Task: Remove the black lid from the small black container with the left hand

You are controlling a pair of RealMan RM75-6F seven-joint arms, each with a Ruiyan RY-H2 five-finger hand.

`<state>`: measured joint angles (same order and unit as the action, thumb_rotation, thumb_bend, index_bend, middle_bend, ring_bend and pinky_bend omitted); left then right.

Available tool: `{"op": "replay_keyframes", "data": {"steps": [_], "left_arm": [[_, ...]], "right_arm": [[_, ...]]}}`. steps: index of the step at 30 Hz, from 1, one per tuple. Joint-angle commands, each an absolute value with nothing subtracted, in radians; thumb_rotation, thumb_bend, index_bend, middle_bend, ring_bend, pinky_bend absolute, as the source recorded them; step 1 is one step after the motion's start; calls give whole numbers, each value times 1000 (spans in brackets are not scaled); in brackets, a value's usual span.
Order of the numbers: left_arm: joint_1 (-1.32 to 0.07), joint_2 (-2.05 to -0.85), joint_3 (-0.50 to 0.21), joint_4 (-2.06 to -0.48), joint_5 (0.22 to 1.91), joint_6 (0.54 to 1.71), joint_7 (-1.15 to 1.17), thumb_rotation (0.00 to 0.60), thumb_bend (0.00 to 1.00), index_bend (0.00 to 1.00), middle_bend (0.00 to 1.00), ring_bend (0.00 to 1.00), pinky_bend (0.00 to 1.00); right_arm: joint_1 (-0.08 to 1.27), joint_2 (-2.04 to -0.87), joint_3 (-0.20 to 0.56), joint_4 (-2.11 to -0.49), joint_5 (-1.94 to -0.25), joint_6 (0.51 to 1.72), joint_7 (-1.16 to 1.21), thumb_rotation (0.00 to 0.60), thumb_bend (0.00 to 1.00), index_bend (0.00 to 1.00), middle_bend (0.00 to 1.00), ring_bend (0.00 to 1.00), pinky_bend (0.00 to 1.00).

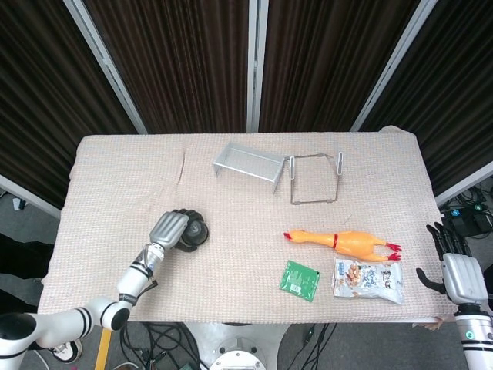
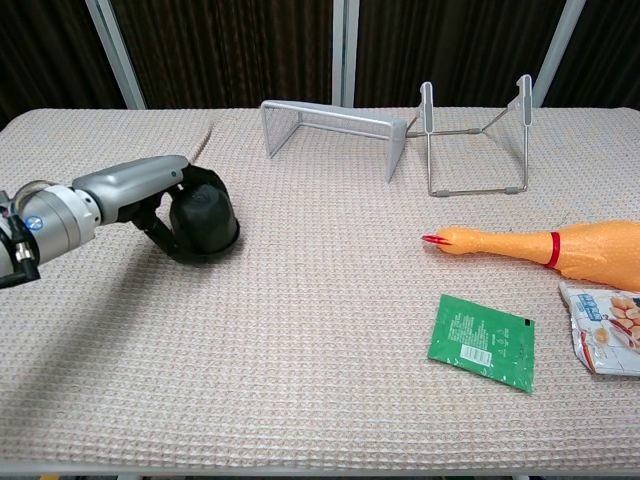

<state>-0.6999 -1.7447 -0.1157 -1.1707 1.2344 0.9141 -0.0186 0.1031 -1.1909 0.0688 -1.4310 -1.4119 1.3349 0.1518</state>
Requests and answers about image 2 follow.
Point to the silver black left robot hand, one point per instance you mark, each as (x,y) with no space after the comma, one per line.
(130,185)

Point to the black dome-shaped object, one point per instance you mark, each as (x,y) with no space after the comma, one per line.
(202,220)

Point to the black round puck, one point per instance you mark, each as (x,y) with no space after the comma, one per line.
(230,242)

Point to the dark brown curtain panel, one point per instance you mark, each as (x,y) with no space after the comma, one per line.
(610,50)
(225,50)
(45,50)
(450,40)

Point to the silver mesh shelf riser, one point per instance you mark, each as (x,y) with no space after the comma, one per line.
(350,120)

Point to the beige waffle tablecloth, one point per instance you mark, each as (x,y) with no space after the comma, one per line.
(300,350)

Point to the green foil packet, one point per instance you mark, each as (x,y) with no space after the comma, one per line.
(480,340)

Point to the yellow rubber chicken toy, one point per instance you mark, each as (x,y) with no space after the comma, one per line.
(590,245)

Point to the white blue snack bag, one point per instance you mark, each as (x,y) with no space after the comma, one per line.
(610,330)

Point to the grey aluminium partition post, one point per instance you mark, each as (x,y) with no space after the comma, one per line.
(346,50)
(117,55)
(560,55)

